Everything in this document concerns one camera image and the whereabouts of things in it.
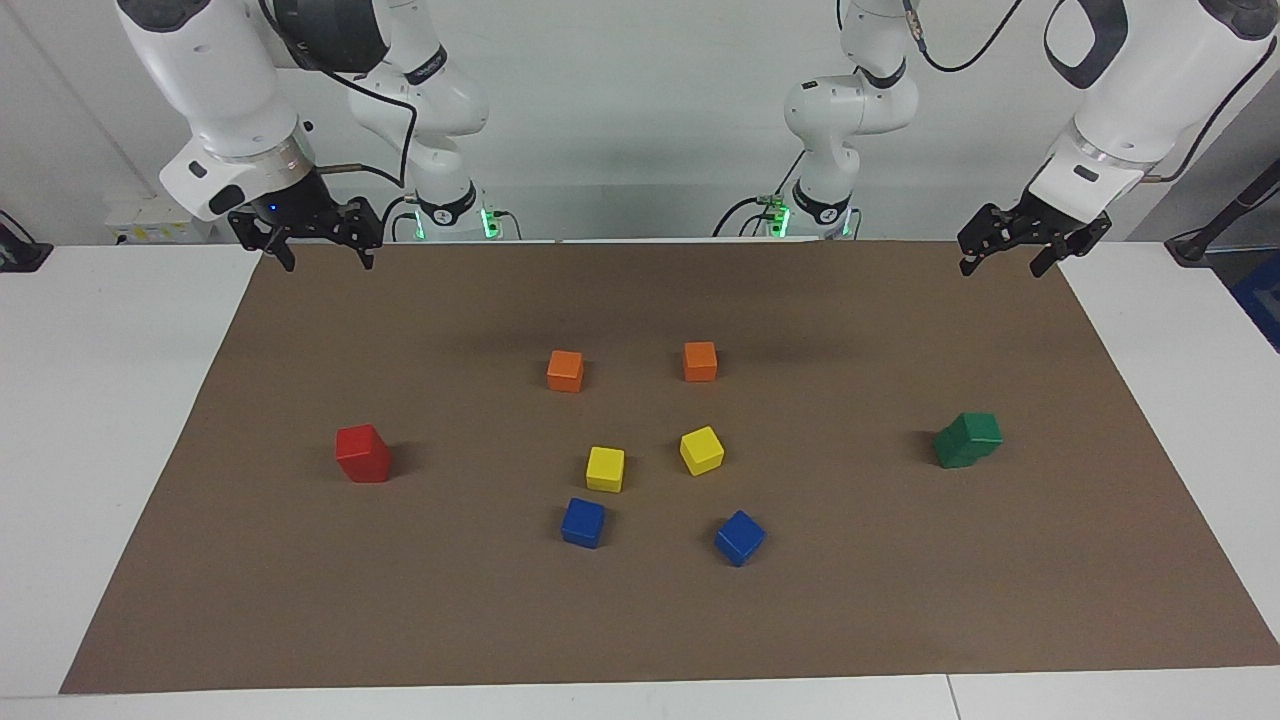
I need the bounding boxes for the green wooden block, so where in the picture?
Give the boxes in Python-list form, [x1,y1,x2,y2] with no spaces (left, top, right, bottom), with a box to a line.
[933,428,991,469]
[952,412,1004,453]

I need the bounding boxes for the black tripod stand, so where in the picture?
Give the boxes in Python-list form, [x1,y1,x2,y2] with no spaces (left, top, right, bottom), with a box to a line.
[1165,158,1280,267]

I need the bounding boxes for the blue crate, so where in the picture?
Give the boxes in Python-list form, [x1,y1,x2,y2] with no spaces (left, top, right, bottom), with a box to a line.
[1228,248,1280,353]

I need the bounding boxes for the black clamp base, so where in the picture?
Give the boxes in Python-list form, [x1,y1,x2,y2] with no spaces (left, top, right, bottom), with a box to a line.
[0,210,53,273]

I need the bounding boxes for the yellow wooden block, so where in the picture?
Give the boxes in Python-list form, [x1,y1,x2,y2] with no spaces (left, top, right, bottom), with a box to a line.
[679,426,726,477]
[585,446,626,494]

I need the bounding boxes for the blue wooden block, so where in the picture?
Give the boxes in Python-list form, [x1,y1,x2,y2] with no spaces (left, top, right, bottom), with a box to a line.
[560,497,607,550]
[714,510,768,568]

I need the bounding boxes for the brown paper table mat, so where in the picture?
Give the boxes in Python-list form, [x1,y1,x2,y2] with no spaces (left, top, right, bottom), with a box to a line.
[60,240,1280,694]

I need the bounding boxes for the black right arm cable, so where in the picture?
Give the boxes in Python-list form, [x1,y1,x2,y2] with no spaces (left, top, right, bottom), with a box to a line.
[258,0,419,189]

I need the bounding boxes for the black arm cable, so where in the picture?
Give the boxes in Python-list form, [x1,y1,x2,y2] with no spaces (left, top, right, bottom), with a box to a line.
[900,0,1280,186]
[258,0,419,189]

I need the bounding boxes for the white wall socket box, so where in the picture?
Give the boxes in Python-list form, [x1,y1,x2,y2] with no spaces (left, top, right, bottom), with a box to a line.
[105,196,216,245]

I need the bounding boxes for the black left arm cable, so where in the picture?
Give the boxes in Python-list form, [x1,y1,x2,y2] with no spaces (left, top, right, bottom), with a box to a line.
[900,0,1280,186]

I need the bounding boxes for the black left base cable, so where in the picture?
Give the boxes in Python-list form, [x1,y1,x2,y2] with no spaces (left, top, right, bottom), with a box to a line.
[713,150,806,238]

